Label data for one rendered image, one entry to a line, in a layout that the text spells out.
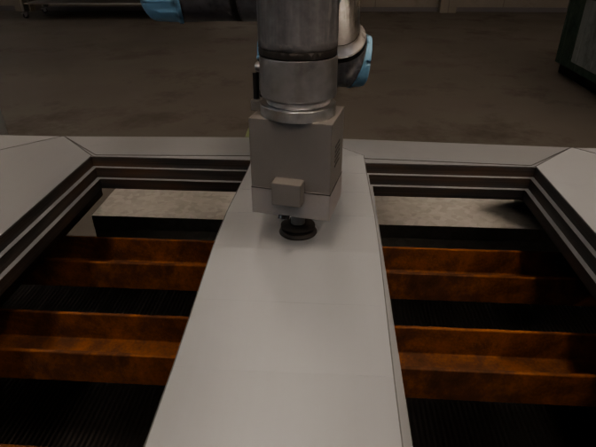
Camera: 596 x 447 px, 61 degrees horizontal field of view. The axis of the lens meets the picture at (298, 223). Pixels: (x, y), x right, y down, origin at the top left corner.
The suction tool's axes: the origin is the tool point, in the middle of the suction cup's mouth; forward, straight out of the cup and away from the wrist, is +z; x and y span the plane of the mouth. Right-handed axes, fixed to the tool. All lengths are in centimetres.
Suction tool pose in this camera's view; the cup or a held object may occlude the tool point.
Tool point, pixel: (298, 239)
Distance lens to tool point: 58.0
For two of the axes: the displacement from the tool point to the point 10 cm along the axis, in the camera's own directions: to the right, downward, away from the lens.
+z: 0.0, 8.7, 4.9
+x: 2.6, -4.7, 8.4
